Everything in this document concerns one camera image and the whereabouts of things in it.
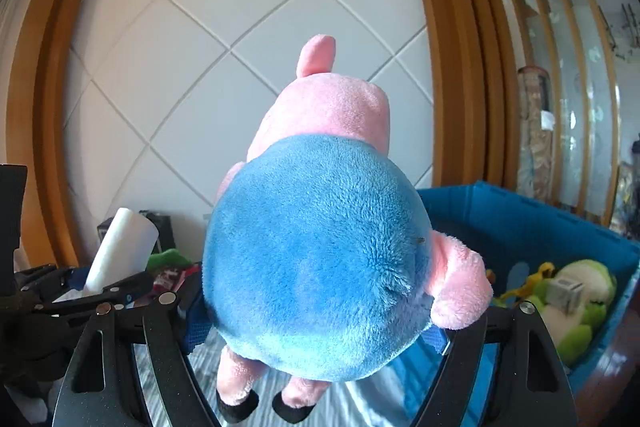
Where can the small grey cube box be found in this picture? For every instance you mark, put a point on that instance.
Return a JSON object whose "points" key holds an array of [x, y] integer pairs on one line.
{"points": [[565, 296]]}

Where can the blue plastic crate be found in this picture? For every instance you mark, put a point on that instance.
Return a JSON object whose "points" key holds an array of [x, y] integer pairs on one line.
{"points": [[500, 217]]}

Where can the blue pig plush toy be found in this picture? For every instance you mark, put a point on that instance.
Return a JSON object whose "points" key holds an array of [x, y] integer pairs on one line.
{"points": [[320, 257]]}

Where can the white paper roll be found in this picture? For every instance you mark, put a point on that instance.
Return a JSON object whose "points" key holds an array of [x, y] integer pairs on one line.
{"points": [[120, 247]]}

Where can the green frog plush toy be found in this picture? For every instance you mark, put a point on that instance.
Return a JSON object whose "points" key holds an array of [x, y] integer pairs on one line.
{"points": [[585, 277]]}

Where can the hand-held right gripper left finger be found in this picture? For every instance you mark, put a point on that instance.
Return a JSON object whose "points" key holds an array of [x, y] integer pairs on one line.
{"points": [[196, 334]]}

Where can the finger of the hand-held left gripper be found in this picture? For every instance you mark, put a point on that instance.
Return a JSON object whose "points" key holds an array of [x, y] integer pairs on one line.
{"points": [[100, 299], [55, 278]]}

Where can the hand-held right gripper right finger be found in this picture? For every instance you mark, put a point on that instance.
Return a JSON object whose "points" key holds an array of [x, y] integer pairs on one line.
{"points": [[436, 340]]}

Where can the green plush hat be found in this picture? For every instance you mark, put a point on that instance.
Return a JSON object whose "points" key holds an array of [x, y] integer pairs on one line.
{"points": [[170, 258]]}

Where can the wood-framed glass partition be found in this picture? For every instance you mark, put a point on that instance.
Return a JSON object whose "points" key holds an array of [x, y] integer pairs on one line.
{"points": [[575, 107]]}

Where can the wooden headboard frame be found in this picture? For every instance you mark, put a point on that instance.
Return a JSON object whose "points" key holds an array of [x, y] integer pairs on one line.
{"points": [[450, 57]]}

